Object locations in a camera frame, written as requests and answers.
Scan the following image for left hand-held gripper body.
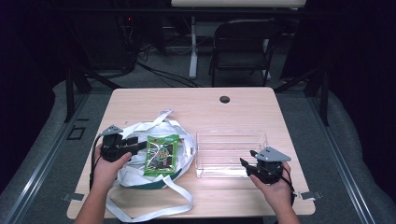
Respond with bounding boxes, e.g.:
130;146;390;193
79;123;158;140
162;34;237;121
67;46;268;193
99;124;133;163

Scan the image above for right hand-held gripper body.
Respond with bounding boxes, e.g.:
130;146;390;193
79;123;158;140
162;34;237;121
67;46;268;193
253;147;292;185

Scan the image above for green snack packet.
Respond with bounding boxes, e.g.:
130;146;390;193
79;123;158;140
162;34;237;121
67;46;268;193
143;133;180;177

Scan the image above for clear plastic tray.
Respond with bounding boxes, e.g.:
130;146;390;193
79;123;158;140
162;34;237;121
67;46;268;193
194;129;269;179

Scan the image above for white cloth tote bag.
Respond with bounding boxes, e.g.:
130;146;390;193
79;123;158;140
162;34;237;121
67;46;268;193
105;108;197;223

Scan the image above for person's right hand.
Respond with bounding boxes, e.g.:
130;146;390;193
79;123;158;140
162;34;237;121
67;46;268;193
249;161;295;213

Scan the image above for person's left hand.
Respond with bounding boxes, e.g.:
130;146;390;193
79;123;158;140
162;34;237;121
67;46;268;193
91;146;134;194

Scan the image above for black metal stand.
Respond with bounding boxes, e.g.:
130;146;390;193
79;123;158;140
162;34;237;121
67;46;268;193
274;65;332;127
63;60;123;123

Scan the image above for white desk leg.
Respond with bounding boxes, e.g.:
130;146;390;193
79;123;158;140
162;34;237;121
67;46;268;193
189;15;200;80

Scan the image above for black folding chair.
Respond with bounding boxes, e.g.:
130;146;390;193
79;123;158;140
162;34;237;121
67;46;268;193
208;18;276;89

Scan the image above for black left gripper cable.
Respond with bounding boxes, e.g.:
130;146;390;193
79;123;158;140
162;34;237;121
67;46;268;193
89;133;105;191

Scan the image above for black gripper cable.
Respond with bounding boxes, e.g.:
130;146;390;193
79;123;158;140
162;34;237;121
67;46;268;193
89;133;105;191
279;166;297;207

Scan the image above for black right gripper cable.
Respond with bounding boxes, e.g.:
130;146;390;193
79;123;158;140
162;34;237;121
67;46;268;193
279;166;297;207

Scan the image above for grey table edge bracket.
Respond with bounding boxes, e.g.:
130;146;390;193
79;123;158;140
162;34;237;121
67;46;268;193
61;192;86;203
298;190;324;202

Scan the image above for aluminium floor rail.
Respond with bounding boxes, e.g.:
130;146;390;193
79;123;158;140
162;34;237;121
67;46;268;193
0;92;92;224
306;92;378;224

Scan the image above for black floor cables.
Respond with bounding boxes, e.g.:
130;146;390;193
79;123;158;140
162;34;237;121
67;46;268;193
135;59;202;89

